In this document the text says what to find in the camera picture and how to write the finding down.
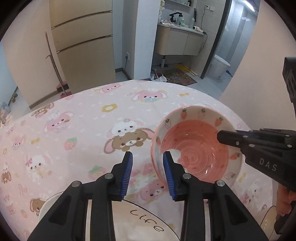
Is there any black faucet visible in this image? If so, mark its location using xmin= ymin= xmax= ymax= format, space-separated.
xmin=169 ymin=12 xmax=183 ymax=23

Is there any white life plate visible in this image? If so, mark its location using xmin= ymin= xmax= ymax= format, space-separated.
xmin=37 ymin=193 xmax=179 ymax=240

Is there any white hair dryer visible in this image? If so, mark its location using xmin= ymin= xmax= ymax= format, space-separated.
xmin=193 ymin=26 xmax=207 ymax=35

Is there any white toilet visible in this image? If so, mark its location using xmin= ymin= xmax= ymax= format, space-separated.
xmin=207 ymin=55 xmax=230 ymax=79

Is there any white ribbed bowl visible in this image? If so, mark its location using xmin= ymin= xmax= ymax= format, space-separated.
xmin=260 ymin=206 xmax=280 ymax=240

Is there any beige three-door refrigerator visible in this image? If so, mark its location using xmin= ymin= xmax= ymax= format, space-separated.
xmin=49 ymin=0 xmax=116 ymax=93

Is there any pink carrot bowl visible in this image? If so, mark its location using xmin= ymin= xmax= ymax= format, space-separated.
xmin=151 ymin=105 xmax=242 ymax=186

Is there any bathroom vanity cabinet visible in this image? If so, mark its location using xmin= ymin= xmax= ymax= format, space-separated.
xmin=154 ymin=24 xmax=206 ymax=56

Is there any bathroom floor mat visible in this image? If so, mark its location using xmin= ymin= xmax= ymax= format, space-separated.
xmin=162 ymin=68 xmax=197 ymax=86

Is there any broom with red dustpan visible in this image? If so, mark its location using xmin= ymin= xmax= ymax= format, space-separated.
xmin=45 ymin=32 xmax=72 ymax=98

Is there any pink cartoon tablecloth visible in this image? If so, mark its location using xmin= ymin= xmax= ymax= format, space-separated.
xmin=0 ymin=79 xmax=278 ymax=241

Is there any person's right hand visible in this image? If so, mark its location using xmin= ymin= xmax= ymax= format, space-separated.
xmin=276 ymin=184 xmax=296 ymax=216

